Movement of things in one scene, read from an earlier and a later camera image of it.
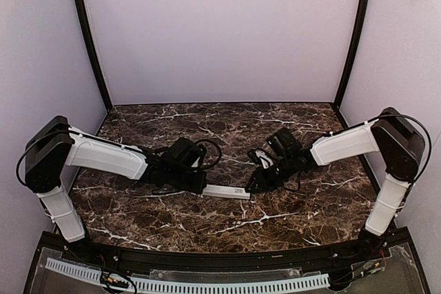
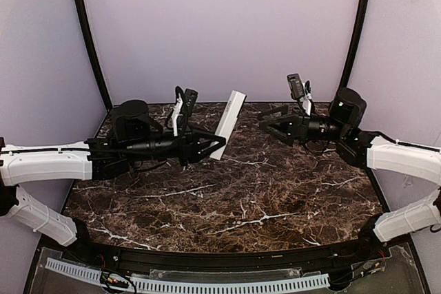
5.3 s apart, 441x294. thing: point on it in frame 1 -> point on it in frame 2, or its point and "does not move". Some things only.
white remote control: x=226 y=191 -> x=229 y=120
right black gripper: x=258 y=180 -> x=300 y=127
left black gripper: x=198 y=183 -> x=187 y=147
